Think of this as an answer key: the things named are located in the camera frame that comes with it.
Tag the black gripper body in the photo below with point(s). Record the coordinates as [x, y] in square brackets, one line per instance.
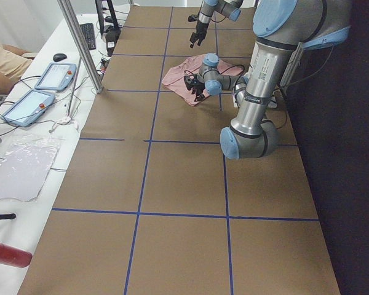
[199, 29]
[198, 86]

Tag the pink Snoopy t-shirt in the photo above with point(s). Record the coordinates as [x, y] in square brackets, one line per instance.
[174, 79]

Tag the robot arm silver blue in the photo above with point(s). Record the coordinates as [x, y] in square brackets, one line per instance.
[280, 28]
[230, 10]

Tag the black stand near keyboard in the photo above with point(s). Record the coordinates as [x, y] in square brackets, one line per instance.
[109, 33]

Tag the black keyboard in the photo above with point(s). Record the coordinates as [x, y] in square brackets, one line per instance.
[87, 30]

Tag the black computer mouse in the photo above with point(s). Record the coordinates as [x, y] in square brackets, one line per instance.
[59, 57]

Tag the upper blue teach pendant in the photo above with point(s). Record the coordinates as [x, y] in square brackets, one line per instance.
[56, 77]

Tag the blue teach pendant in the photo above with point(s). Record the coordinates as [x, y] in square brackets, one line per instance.
[56, 77]
[28, 108]

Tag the lower blue teach pendant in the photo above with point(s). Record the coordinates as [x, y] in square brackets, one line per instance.
[28, 108]

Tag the seated person beige shirt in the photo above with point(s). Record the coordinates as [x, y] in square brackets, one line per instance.
[13, 65]

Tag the clear plastic bag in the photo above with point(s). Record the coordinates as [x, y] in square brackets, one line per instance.
[25, 166]

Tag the red cylinder bottle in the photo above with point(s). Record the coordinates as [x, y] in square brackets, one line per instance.
[14, 257]

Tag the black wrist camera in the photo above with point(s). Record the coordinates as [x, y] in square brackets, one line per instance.
[192, 18]
[190, 82]

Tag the aluminium frame post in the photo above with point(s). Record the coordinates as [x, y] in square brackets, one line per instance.
[78, 38]

